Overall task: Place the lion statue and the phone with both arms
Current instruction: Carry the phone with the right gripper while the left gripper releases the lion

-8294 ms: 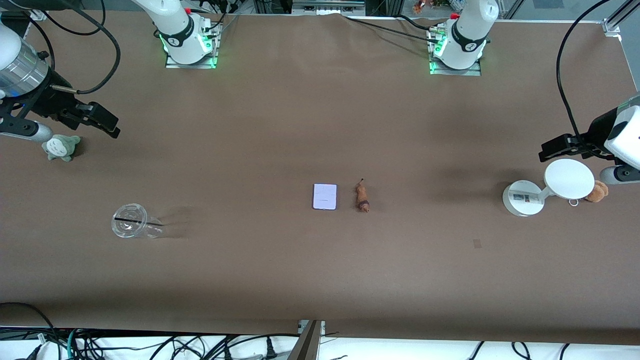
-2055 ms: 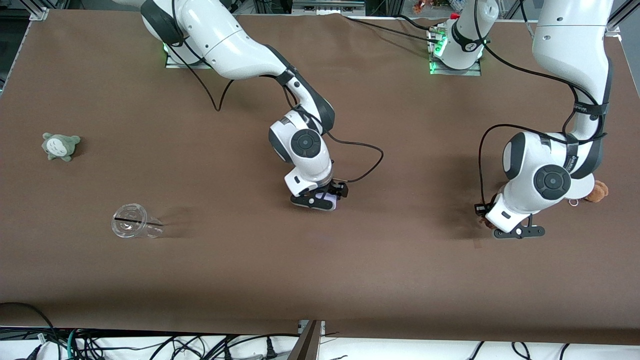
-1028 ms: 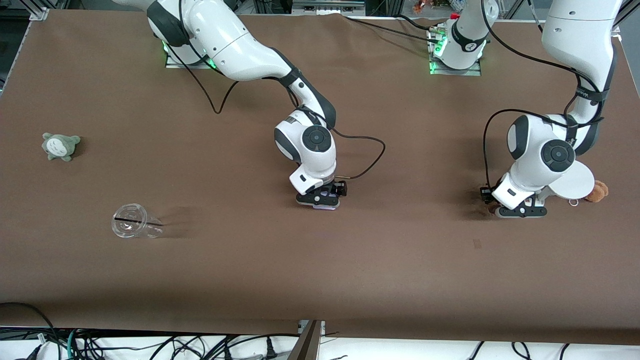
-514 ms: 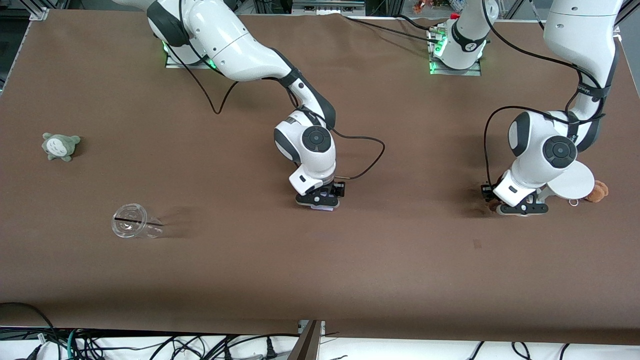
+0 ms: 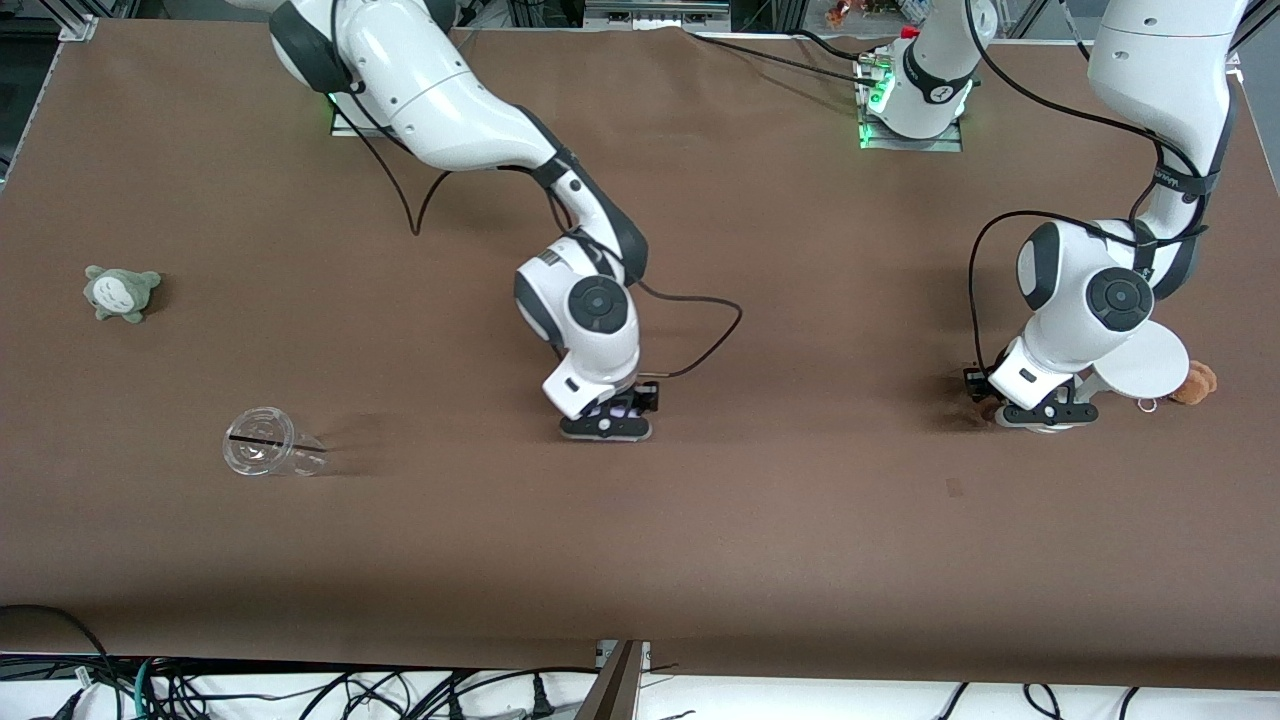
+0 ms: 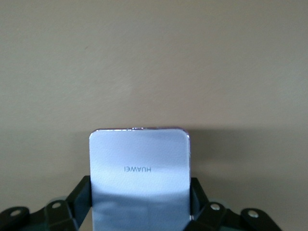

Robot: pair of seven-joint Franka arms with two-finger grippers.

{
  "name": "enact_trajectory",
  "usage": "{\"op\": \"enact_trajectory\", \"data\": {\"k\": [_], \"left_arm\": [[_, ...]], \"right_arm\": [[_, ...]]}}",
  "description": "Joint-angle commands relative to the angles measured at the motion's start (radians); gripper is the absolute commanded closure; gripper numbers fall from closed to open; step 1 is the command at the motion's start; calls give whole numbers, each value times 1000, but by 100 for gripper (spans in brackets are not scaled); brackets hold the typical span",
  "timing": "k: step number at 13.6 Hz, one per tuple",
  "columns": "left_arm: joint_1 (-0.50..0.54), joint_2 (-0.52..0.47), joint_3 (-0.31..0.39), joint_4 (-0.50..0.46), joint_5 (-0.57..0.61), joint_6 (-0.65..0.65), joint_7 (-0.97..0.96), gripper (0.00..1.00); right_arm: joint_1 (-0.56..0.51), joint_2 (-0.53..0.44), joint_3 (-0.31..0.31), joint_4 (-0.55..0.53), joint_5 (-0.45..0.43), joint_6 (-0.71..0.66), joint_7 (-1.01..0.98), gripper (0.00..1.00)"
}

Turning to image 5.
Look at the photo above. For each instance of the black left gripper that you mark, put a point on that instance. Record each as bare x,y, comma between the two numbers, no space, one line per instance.
974,384

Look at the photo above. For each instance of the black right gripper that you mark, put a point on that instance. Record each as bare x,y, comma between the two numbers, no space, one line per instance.
645,397

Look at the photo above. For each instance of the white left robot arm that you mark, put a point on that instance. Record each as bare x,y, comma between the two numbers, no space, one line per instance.
1160,70

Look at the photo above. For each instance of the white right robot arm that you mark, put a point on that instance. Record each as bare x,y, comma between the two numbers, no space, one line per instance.
440,100

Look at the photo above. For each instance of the white round desk lamp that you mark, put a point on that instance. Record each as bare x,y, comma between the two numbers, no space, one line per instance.
1150,365

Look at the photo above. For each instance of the grey metal beam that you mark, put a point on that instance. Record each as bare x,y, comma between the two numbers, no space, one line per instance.
612,690

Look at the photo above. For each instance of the black power plug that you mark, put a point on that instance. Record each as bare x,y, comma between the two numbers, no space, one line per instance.
542,700

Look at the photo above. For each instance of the grey device box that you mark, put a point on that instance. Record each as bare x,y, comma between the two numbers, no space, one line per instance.
655,12

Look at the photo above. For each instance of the clear plastic cup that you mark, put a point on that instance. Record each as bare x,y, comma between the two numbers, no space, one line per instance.
262,445

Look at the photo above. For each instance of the black straw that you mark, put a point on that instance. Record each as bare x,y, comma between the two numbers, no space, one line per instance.
255,438

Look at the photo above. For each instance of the grey owl plush toy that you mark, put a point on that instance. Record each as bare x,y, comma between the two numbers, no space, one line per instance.
122,295

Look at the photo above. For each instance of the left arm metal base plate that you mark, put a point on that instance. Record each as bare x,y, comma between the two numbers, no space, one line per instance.
950,140

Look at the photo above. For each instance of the silver metal bracket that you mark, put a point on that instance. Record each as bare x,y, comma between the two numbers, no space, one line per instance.
642,652

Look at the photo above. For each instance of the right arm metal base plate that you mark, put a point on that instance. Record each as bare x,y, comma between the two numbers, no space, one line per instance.
350,125

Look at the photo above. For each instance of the aluminium frame corner post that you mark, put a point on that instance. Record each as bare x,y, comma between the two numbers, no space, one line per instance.
1245,40

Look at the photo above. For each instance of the small aluminium frame bracket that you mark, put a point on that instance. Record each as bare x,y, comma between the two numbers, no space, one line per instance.
78,28

